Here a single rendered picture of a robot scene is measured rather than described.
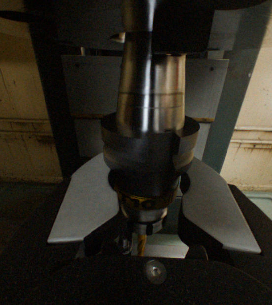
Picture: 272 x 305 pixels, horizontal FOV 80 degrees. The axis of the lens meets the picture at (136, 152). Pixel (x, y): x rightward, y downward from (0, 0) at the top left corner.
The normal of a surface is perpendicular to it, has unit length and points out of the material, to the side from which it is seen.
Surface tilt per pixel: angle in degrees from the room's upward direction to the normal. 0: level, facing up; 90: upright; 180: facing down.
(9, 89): 90
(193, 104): 90
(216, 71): 90
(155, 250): 0
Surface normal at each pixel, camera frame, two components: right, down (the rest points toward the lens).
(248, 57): -0.04, 0.47
